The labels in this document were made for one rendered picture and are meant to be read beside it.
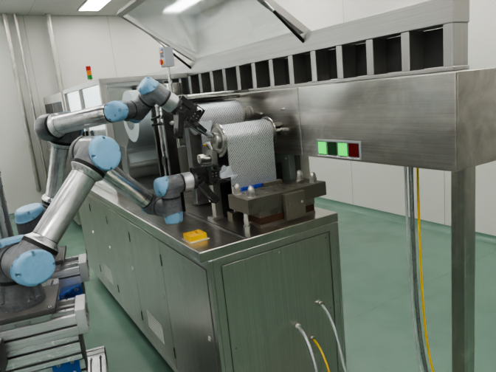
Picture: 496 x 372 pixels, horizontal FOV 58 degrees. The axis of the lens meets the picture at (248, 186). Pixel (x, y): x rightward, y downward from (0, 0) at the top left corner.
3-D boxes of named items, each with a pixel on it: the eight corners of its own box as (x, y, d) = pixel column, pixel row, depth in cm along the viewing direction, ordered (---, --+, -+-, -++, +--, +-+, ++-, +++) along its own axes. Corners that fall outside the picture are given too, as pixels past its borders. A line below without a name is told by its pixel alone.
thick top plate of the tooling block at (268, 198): (229, 208, 188) (227, 194, 187) (303, 190, 208) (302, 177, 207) (249, 215, 175) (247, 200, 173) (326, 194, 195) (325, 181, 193)
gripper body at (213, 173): (221, 164, 184) (194, 169, 178) (223, 184, 185) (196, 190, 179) (212, 162, 190) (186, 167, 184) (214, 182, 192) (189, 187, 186)
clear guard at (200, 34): (122, 14, 250) (122, 13, 250) (196, 60, 276) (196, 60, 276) (205, -44, 161) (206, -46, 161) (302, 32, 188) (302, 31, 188)
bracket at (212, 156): (207, 219, 201) (198, 152, 195) (219, 215, 205) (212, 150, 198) (212, 221, 197) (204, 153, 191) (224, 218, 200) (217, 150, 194)
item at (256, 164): (232, 193, 193) (227, 150, 189) (276, 183, 205) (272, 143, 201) (232, 193, 192) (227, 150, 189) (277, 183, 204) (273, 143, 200)
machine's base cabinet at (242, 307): (89, 277, 390) (72, 181, 373) (159, 257, 422) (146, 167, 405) (231, 464, 178) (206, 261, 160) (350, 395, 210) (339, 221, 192)
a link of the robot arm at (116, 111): (16, 118, 178) (116, 94, 160) (37, 116, 188) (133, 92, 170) (24, 146, 180) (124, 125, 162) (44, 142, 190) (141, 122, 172)
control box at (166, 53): (158, 68, 235) (155, 48, 233) (170, 67, 238) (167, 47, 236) (163, 66, 229) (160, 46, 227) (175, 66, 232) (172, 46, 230)
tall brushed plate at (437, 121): (134, 138, 396) (129, 104, 390) (163, 133, 409) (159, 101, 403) (451, 173, 134) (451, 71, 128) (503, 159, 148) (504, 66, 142)
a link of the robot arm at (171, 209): (171, 218, 188) (167, 192, 186) (188, 221, 180) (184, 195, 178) (156, 223, 183) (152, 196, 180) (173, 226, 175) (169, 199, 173)
